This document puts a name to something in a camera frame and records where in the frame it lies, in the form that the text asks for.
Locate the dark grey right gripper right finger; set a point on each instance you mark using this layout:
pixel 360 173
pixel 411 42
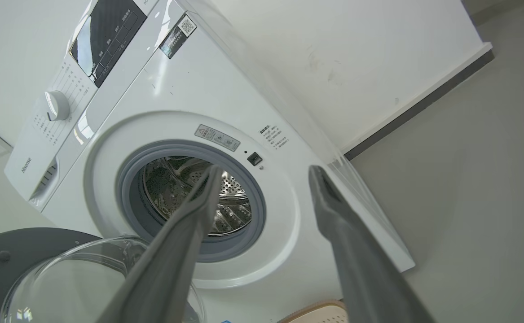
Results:
pixel 356 255

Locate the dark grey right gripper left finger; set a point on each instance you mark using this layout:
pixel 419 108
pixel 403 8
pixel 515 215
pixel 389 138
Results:
pixel 172 260

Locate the round grey glass washer door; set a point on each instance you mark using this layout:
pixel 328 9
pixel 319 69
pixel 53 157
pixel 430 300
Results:
pixel 41 278

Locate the white front-load washing machine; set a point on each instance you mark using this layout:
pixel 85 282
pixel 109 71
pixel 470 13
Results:
pixel 176 89

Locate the beige perforated laundry basket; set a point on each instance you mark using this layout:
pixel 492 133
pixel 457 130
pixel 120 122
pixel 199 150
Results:
pixel 320 314

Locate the grey warning label sticker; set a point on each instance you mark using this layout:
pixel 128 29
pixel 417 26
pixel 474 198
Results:
pixel 217 137

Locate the white detergent drawer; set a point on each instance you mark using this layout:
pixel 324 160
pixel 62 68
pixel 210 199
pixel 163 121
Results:
pixel 33 172

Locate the white washer control knob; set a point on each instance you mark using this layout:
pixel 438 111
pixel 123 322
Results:
pixel 56 106

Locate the black QR code sticker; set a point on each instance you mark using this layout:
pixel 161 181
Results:
pixel 178 35

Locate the black washer display panel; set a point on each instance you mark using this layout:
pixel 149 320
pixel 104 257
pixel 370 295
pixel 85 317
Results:
pixel 108 38

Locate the dark grey wall skirting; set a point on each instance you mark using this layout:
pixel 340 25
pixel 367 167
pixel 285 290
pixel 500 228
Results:
pixel 419 105

